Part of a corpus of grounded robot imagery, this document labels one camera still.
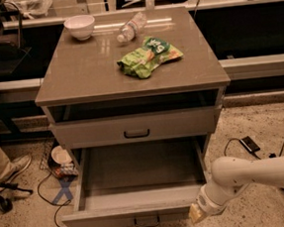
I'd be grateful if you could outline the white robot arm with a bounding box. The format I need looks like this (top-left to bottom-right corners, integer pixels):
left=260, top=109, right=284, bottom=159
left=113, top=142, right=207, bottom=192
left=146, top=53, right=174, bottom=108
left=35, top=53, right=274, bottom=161
left=188, top=156, right=284, bottom=223

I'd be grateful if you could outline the black floor cable right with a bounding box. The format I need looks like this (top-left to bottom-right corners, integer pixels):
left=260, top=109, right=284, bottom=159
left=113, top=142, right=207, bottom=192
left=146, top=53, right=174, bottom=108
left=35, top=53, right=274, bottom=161
left=219, top=98, right=284, bottom=163

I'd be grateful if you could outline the black power adapter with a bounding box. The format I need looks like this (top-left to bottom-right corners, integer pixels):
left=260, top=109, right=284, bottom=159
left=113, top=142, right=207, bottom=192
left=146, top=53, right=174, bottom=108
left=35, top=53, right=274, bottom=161
left=239, top=136, right=260, bottom=153

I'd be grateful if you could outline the black floor cable left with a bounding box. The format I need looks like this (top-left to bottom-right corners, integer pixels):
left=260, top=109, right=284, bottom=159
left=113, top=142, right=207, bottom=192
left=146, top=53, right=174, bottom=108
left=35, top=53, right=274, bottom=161
left=35, top=169, right=85, bottom=227

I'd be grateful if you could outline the closed grey top drawer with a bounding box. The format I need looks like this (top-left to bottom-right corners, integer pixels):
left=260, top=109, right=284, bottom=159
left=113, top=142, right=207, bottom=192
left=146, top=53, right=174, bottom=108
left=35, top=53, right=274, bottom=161
left=49, top=107, right=221, bottom=149

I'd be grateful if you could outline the grey drawer cabinet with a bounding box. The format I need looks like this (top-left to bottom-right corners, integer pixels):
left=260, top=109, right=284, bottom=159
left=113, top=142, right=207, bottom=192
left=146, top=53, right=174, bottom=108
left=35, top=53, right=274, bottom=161
left=36, top=8, right=230, bottom=160

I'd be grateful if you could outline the yellow white gripper body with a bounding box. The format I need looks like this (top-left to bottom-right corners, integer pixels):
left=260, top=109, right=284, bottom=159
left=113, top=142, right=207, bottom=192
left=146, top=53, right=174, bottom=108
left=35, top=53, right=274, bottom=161
left=188, top=183, right=226, bottom=223

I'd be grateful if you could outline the green chip bag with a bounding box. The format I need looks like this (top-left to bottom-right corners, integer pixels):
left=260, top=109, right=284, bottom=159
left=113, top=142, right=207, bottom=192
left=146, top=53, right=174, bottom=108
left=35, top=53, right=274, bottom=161
left=117, top=37, right=184, bottom=79

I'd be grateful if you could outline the black chair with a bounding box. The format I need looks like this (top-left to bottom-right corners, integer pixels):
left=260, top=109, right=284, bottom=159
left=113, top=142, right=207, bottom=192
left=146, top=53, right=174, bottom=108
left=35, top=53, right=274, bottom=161
left=0, top=2, right=30, bottom=77

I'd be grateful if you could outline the grey sneaker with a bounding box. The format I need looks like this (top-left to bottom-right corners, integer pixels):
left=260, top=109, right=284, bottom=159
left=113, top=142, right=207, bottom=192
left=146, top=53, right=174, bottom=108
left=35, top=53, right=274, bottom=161
left=0, top=155, right=32, bottom=191

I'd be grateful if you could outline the snack packet on floor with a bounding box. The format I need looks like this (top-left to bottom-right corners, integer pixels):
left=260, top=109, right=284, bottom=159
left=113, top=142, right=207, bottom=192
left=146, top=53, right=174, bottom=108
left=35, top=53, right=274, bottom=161
left=51, top=165, right=79, bottom=178

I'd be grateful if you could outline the grey drawer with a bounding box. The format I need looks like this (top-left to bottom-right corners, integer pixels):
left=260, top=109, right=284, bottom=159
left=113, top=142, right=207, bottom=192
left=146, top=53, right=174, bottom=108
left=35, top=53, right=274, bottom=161
left=49, top=107, right=221, bottom=149
left=61, top=137, right=208, bottom=227

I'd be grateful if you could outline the clear plastic water bottle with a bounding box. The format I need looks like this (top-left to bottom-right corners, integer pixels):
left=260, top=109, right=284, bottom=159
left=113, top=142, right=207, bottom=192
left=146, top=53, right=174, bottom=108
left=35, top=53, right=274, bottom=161
left=117, top=12, right=147, bottom=43

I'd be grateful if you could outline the white bowl on floor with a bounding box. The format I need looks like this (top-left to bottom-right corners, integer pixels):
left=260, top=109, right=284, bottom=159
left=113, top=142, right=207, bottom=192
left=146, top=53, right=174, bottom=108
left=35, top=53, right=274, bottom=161
left=51, top=146, right=72, bottom=165

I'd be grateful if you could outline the black floor cable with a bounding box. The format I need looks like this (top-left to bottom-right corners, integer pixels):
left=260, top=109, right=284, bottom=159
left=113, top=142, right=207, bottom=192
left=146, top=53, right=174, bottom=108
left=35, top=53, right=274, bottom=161
left=219, top=98, right=284, bottom=163
left=35, top=169, right=85, bottom=227

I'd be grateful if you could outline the black office chair base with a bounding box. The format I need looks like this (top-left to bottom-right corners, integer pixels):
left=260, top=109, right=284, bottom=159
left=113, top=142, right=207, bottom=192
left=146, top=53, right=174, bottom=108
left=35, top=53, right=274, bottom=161
left=0, top=182, right=34, bottom=213

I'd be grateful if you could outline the blue tape cross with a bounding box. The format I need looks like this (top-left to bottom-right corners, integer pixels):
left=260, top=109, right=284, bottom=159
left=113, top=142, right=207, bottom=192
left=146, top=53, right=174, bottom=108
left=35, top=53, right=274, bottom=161
left=52, top=175, right=75, bottom=205

